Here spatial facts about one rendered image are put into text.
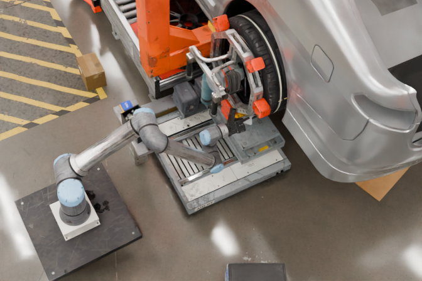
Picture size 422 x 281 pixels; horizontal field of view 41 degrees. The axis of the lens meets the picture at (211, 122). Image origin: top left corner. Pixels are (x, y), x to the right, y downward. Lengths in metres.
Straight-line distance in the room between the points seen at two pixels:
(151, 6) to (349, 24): 1.27
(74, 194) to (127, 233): 0.46
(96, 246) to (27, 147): 1.13
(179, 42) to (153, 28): 0.31
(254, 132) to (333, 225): 0.85
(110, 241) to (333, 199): 1.61
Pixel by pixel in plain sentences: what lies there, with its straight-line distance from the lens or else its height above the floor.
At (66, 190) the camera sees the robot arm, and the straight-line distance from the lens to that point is 3.37.
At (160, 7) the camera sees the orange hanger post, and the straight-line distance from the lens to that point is 3.51.
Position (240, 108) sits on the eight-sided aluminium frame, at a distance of 3.63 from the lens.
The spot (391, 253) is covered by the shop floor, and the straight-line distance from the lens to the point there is 4.12.
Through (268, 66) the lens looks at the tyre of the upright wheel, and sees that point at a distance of 3.31.
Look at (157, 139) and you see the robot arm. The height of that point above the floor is 0.94.
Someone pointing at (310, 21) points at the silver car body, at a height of 1.61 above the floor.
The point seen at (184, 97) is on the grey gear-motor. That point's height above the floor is 0.40.
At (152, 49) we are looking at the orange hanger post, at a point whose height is 0.80.
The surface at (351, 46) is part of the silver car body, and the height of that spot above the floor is 1.67.
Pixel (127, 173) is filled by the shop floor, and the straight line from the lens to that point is 4.13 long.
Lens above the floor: 3.58
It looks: 55 degrees down
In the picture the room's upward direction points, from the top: 5 degrees clockwise
